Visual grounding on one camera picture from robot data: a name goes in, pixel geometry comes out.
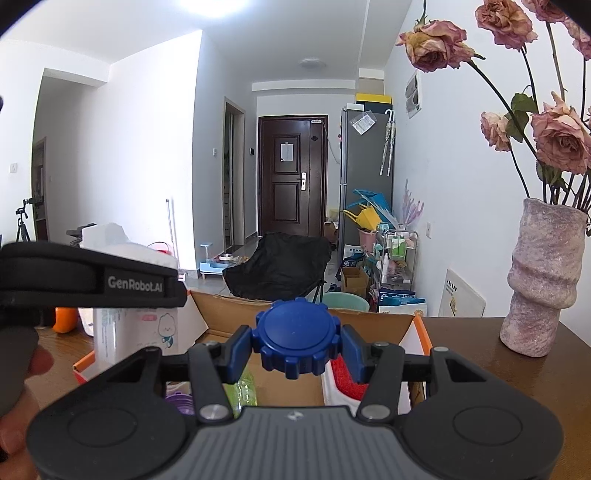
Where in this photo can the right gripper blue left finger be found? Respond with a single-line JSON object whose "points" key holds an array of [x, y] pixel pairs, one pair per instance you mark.
{"points": [[220, 361]]}

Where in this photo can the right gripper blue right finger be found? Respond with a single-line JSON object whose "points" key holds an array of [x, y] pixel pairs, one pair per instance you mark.
{"points": [[365, 360]]}

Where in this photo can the red white lint brush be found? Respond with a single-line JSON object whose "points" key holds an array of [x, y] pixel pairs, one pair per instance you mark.
{"points": [[338, 387]]}

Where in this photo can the green transparent bottle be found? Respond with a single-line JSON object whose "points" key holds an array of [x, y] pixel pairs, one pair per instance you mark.
{"points": [[241, 394]]}

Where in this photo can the blue ridged jar lid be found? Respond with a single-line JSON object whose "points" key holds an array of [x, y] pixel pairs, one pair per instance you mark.
{"points": [[297, 337]]}

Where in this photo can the purple ridged jar lid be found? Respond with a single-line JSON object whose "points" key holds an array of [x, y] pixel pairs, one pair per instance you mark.
{"points": [[182, 402]]}

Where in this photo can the white translucent plastic bottle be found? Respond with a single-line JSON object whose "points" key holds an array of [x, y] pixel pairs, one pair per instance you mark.
{"points": [[118, 333]]}

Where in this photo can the red cardboard pumpkin box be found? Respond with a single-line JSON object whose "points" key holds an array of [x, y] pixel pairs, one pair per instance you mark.
{"points": [[216, 318]]}

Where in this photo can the orange fruit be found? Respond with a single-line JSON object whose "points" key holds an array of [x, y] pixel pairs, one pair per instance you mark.
{"points": [[66, 320]]}

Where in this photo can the green plastic basin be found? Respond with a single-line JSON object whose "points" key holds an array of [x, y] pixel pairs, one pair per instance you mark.
{"points": [[345, 301]]}

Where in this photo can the blue white pet food bag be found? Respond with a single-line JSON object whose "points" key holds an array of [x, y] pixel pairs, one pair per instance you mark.
{"points": [[401, 302]]}

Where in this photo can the small cardboard box on floor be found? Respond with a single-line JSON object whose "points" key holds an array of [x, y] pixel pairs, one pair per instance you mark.
{"points": [[355, 281]]}

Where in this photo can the blue tissue pack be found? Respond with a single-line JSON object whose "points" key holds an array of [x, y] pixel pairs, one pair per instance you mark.
{"points": [[111, 239]]}

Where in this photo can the blue pet feeder stand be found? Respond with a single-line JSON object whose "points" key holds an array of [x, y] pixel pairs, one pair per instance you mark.
{"points": [[214, 265]]}

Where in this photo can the black folding chair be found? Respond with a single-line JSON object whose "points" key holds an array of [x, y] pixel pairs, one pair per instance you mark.
{"points": [[283, 267]]}

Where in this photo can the pink bucket with toys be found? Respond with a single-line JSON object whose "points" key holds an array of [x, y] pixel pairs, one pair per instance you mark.
{"points": [[371, 214]]}

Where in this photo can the grey refrigerator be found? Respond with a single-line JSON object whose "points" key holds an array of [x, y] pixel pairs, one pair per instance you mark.
{"points": [[363, 137]]}

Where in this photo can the dark brown entrance door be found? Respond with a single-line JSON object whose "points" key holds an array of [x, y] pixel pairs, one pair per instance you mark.
{"points": [[293, 174]]}

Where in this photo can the pink textured vase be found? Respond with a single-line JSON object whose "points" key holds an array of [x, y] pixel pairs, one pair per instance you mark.
{"points": [[545, 271]]}

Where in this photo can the yellow box on refrigerator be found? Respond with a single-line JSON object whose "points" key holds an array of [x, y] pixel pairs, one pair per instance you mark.
{"points": [[374, 98]]}

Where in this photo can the dried pink roses bouquet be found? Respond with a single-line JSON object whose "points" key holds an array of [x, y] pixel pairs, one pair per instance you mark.
{"points": [[556, 133]]}

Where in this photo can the black camera tripod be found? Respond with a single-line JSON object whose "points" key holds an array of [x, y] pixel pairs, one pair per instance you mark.
{"points": [[22, 234]]}

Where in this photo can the wire storage rack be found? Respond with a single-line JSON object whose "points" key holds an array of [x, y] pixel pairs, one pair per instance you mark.
{"points": [[395, 255]]}

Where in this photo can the white board leaning on wall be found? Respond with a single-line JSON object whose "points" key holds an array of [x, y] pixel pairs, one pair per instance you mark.
{"points": [[459, 299]]}

